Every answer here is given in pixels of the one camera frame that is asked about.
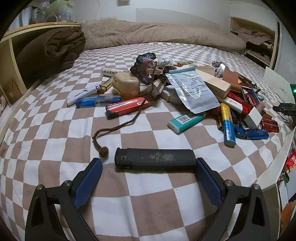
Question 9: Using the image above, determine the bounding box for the black lighter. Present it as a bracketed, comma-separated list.
[114, 148, 197, 171]

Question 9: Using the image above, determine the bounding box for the white shoe box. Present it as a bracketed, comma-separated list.
[263, 67, 295, 104]

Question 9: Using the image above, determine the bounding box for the white square box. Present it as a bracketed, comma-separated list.
[243, 107, 262, 129]

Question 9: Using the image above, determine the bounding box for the blue yellow lighter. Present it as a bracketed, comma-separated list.
[220, 103, 236, 148]

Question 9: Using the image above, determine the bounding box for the light wooden block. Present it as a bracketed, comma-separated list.
[197, 69, 231, 98]

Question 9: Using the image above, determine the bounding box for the silver foil pouch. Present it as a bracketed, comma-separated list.
[166, 67, 220, 114]

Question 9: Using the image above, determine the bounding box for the transparent blue lighter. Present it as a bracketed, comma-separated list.
[75, 95, 121, 108]

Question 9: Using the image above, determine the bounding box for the red Lamborghini lighter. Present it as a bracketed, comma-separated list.
[105, 97, 145, 120]

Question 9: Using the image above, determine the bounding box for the white lighter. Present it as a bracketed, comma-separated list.
[67, 85, 101, 107]

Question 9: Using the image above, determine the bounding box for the mint barcode lighter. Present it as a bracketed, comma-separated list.
[168, 113, 205, 134]

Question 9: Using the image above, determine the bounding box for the wooden shelf unit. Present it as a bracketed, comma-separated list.
[1, 22, 85, 106]

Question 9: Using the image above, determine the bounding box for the beige plastic case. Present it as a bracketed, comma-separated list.
[112, 72, 140, 99]

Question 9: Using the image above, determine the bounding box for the brown folded blanket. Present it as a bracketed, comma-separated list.
[16, 27, 86, 85]

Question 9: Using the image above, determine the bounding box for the crochet butterfly charm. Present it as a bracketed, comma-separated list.
[130, 52, 156, 84]

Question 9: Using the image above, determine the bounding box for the clear storage tub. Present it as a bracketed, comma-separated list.
[32, 1, 75, 23]

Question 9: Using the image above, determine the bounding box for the brown cord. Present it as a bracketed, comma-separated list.
[92, 81, 158, 159]

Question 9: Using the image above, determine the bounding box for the wall closet shelf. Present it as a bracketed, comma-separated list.
[230, 16, 280, 69]

